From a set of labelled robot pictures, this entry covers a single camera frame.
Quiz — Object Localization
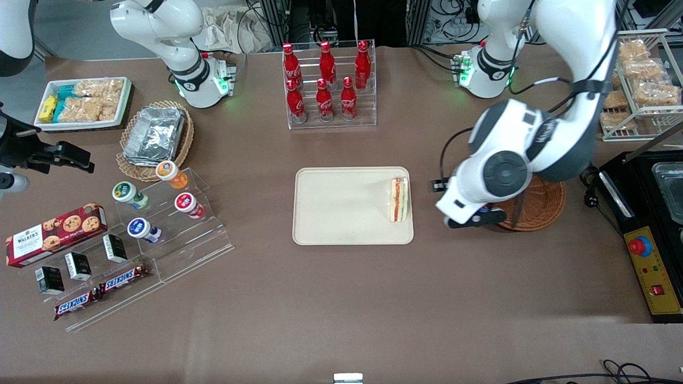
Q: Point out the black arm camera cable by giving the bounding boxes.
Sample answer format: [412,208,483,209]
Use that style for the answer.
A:
[440,32,623,185]

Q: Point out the blue lid yogurt cup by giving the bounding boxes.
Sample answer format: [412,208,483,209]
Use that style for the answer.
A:
[127,218,162,244]

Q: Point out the person in black clothes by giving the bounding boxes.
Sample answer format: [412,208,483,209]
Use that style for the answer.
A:
[350,0,410,48]

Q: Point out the clear acrylic step display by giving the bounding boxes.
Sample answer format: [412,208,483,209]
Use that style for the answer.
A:
[16,168,235,333]

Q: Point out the foil container stack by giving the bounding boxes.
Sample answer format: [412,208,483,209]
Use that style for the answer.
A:
[123,107,186,165]

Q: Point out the white rectangular snack tray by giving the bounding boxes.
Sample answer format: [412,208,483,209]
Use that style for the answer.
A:
[34,77,133,132]

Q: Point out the small black box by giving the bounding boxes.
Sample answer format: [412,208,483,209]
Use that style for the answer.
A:
[65,252,93,282]
[35,266,65,296]
[102,234,129,263]

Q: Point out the black base cables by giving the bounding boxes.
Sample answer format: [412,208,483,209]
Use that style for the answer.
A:
[410,44,460,73]

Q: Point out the orange lid yogurt cup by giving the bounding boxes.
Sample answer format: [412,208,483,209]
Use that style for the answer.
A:
[155,161,189,190]

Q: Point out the black floor cables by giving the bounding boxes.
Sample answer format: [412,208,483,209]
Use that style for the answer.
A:
[506,359,683,384]

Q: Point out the yellow snack packet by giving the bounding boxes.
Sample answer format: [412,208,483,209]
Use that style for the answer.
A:
[39,95,59,123]

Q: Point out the black power cable with plug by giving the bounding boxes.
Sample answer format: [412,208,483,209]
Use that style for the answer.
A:
[581,164,624,236]

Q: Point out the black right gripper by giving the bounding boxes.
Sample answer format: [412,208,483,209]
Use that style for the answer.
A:
[0,104,96,174]

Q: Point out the white wire shelf rack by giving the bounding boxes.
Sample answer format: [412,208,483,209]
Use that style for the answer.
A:
[600,29,683,142]

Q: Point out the Snickers chocolate bar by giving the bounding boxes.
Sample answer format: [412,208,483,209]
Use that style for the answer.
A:
[53,288,102,321]
[99,263,150,294]

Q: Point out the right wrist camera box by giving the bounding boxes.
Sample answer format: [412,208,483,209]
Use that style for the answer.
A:
[0,172,30,199]

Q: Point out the clear acrylic bottle rack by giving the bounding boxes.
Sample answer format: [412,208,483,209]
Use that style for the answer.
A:
[281,39,378,131]

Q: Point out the tan wicker basket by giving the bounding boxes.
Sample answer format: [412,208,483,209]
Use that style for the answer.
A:
[116,100,195,182]

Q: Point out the metal mould tray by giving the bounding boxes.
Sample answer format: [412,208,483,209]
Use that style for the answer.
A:
[652,162,683,225]

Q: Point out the white crumpled bag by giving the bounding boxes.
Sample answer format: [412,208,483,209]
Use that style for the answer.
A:
[194,5,274,54]

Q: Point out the red lid yogurt cup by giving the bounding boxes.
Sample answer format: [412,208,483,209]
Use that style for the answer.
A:
[174,193,205,220]

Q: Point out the triangle sandwich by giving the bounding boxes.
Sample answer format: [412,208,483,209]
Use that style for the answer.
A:
[389,177,410,223]

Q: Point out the cream plastic tray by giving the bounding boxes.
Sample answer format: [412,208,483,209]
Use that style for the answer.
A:
[292,166,415,246]

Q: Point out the red Walkers cookie box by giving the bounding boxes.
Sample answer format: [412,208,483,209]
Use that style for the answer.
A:
[5,203,108,268]

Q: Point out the aluminium frame rack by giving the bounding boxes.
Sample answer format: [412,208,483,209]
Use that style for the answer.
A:
[255,0,481,46]

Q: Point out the red cola bottle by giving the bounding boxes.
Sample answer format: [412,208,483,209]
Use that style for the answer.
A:
[282,43,303,89]
[319,41,337,86]
[354,40,372,90]
[340,76,359,121]
[286,79,308,124]
[315,78,335,123]

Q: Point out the brown round wicker basket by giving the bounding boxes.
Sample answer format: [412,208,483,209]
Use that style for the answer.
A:
[495,175,567,232]

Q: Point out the green lid yogurt cup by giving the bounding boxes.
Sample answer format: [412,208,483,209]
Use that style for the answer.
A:
[112,181,149,210]

